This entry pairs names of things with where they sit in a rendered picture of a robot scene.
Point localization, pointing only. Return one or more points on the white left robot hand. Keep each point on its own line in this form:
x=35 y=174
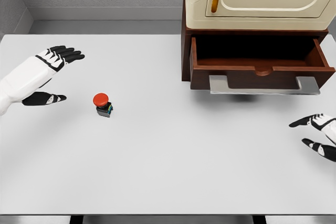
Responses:
x=34 y=73

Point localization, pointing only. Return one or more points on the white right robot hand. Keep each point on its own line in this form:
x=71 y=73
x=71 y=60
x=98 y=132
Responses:
x=324 y=125

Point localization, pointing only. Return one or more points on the brown wooden drawer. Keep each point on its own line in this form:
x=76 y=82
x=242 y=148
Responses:
x=252 y=75

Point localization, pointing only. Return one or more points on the cream cabinet with brown base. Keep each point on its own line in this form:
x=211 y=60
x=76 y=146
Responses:
x=194 y=3

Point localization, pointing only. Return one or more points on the red mushroom button switch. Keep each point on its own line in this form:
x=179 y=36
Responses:
x=101 y=100

